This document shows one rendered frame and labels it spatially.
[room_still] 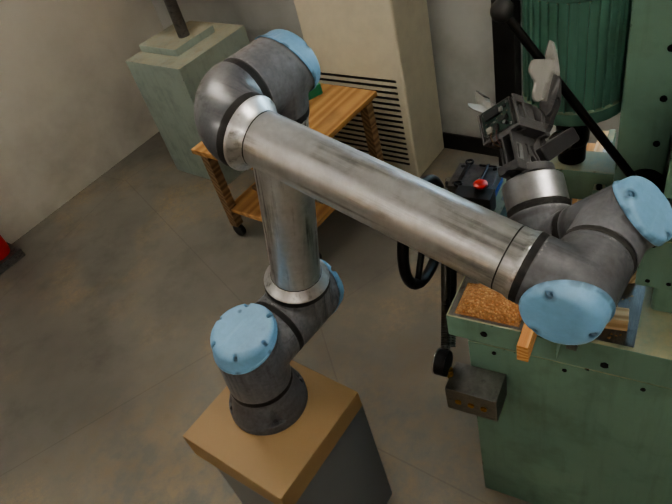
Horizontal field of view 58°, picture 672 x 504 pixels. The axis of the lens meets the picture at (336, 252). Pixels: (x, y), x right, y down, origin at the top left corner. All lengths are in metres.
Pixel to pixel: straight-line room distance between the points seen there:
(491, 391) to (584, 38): 0.77
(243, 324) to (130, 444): 1.22
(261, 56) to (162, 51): 2.39
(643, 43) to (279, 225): 0.68
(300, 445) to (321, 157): 0.81
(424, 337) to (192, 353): 0.96
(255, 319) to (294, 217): 0.27
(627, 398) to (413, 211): 0.80
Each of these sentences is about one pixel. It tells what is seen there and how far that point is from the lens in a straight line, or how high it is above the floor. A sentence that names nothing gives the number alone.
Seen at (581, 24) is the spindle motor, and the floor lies 1.38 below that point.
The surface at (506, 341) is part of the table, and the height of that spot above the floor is 0.86.
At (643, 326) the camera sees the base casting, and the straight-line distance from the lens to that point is 1.33.
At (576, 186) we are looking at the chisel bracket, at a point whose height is 1.03.
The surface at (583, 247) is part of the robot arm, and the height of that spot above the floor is 1.31.
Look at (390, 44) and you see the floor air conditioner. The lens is 2.73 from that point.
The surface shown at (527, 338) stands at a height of 0.94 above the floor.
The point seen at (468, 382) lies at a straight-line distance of 1.45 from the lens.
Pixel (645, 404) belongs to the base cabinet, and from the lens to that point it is 1.42.
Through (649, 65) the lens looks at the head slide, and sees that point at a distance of 1.08.
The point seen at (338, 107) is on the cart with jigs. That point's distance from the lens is 2.72.
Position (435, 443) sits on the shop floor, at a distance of 2.09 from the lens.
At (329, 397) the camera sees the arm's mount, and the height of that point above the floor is 0.61.
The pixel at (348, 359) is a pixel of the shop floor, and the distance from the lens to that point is 2.33.
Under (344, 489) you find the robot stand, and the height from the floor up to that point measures 0.31.
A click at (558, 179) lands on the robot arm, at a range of 0.92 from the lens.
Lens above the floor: 1.81
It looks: 41 degrees down
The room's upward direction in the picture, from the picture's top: 17 degrees counter-clockwise
